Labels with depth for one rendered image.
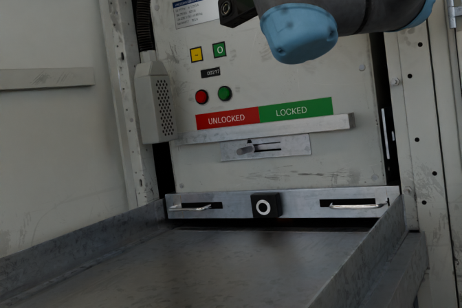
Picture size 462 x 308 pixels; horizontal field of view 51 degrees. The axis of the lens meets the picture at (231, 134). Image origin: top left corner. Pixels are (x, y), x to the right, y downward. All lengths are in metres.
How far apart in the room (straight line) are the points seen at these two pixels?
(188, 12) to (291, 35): 0.63
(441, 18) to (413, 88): 0.12
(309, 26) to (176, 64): 0.65
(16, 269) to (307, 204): 0.55
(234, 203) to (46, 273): 0.40
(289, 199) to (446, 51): 0.41
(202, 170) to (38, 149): 0.35
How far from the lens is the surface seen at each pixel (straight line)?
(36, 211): 1.08
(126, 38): 1.18
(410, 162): 0.91
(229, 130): 1.02
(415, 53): 0.89
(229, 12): 0.76
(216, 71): 1.07
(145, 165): 1.17
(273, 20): 0.53
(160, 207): 1.17
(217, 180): 1.10
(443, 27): 0.89
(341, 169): 0.98
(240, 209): 1.07
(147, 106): 1.04
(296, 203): 1.01
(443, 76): 0.88
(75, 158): 1.13
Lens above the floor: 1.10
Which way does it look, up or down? 3 degrees down
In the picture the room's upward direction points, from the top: 8 degrees counter-clockwise
